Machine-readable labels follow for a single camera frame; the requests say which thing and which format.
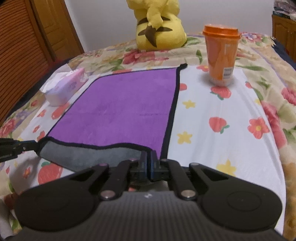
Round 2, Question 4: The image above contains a purple and grey towel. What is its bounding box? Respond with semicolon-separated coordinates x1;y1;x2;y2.
38;64;187;172

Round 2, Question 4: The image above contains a white strawberry print cloth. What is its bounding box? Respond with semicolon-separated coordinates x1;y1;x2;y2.
1;64;285;240

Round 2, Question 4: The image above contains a wooden slatted wardrobe door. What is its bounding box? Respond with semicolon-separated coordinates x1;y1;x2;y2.
1;1;84;123

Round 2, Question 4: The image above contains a yellow Pikachu plush toy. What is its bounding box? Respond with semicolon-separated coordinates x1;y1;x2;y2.
126;0;187;51

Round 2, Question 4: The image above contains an orange lidded cup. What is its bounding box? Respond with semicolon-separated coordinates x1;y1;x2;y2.
203;24;240;86

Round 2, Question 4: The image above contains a floral blanket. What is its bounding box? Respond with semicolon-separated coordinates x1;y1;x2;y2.
0;32;296;241

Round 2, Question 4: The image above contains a dark blue bed sheet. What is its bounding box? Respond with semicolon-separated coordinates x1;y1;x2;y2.
273;39;296;70

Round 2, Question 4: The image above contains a wooden cabinet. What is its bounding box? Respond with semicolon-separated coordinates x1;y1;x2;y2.
272;15;295;61

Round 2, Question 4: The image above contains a stack of folded fabrics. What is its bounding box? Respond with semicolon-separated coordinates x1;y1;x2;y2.
273;0;295;20

